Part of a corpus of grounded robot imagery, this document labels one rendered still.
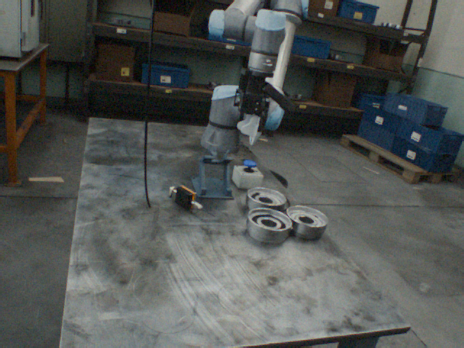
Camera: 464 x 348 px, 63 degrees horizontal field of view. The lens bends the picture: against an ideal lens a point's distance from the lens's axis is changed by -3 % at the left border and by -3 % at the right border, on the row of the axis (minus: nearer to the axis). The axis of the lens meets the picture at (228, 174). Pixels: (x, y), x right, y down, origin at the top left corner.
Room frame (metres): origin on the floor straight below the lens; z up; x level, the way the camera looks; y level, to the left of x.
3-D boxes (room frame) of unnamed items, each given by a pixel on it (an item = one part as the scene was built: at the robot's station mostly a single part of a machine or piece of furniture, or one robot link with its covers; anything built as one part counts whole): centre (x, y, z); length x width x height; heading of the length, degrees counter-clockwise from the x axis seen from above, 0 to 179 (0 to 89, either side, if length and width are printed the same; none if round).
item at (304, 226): (0.87, -0.21, 0.82); 0.10 x 0.10 x 0.04
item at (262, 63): (1.09, -0.04, 1.16); 0.08 x 0.08 x 0.05
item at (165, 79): (4.43, 0.92, 0.56); 0.52 x 0.38 x 0.22; 107
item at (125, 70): (4.22, 1.41, 0.64); 0.49 x 0.40 x 0.37; 115
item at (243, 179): (1.10, -0.06, 0.82); 0.08 x 0.07 x 0.05; 20
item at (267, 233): (0.82, -0.11, 0.82); 0.10 x 0.10 x 0.04
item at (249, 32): (1.19, -0.03, 1.24); 0.11 x 0.11 x 0.08; 82
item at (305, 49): (4.99, -0.62, 1.11); 0.52 x 0.38 x 0.22; 110
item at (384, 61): (5.37, -1.71, 1.19); 0.45 x 0.40 x 0.37; 105
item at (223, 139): (1.42, 0.05, 0.85); 0.15 x 0.15 x 0.10
